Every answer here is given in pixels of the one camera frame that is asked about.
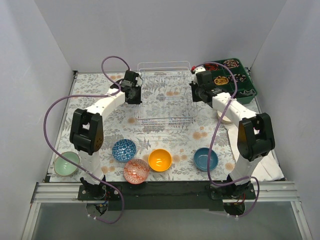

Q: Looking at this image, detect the green compartment tray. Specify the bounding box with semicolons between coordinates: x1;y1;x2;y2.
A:
203;58;258;105

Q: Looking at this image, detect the white wire dish rack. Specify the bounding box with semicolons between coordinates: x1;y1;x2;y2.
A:
135;61;198;131

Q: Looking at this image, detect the dark blue bowl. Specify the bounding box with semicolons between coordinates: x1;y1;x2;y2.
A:
193;147;219;172

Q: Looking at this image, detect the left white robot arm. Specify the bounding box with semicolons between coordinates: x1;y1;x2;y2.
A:
69;70;143;200

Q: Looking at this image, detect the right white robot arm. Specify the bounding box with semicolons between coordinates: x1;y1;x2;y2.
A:
190;67;275;199

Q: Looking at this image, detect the cream white bowl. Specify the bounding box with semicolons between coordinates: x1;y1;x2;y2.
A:
217;111;233;125

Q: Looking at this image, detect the floral table mat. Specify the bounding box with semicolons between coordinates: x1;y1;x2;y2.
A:
49;73;236;183

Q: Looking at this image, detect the blue patterned bowl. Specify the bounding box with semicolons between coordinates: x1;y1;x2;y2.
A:
112;139;137;163

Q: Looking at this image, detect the yellow bowl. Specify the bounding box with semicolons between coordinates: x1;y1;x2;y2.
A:
148;148;173;172

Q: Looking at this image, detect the red patterned bowl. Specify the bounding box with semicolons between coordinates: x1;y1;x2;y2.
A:
123;158;150;185

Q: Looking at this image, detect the white cloth towel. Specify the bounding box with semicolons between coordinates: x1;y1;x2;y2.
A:
224;124;284;182

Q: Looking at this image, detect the mint green bowl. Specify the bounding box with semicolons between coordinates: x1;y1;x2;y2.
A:
54;151;80;177

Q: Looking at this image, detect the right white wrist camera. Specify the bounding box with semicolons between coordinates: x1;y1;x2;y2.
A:
190;65;206;75

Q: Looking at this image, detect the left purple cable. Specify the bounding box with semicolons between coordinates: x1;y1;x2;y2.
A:
43;55;125;225

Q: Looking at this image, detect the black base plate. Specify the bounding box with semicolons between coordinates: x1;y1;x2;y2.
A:
77;180;256;211

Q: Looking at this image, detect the aluminium frame rail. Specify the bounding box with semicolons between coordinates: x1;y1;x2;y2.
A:
31;181;301;203

